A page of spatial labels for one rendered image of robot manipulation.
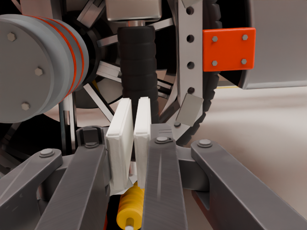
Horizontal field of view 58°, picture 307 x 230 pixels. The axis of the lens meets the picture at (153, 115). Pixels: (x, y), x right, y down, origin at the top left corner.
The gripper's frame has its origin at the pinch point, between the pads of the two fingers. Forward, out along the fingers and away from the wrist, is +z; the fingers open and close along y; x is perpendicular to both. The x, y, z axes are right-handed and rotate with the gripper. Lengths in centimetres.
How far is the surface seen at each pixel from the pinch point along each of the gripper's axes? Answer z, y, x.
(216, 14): 41.0, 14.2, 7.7
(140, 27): 10.4, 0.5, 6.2
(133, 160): 10.2, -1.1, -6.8
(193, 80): 32.4, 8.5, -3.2
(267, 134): 198, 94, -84
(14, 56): 18.0, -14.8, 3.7
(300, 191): 115, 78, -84
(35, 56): 18.0, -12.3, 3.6
